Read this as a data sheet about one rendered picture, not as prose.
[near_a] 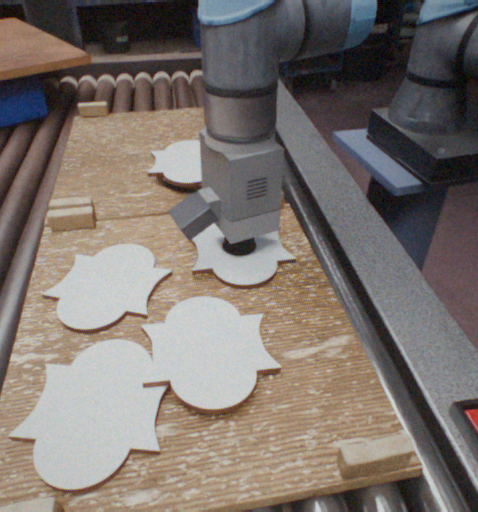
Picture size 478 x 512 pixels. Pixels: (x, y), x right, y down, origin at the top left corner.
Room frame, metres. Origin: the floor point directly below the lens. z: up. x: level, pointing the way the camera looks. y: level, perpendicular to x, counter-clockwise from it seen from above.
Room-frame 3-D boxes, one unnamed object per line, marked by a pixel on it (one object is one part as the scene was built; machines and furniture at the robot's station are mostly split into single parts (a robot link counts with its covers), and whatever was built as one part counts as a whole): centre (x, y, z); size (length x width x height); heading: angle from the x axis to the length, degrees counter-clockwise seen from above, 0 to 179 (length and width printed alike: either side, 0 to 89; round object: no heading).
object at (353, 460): (0.18, -0.11, 0.95); 0.06 x 0.02 x 0.03; 100
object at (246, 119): (0.46, 0.00, 1.12); 0.08 x 0.08 x 0.05
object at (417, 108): (0.91, -0.39, 0.99); 0.15 x 0.15 x 0.10
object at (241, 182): (0.45, 0.02, 1.04); 0.12 x 0.09 x 0.16; 116
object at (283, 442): (0.35, 0.06, 0.93); 0.41 x 0.35 x 0.02; 10
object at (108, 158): (0.76, 0.13, 0.93); 0.41 x 0.35 x 0.02; 10
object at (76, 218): (0.51, 0.22, 0.95); 0.06 x 0.02 x 0.03; 100
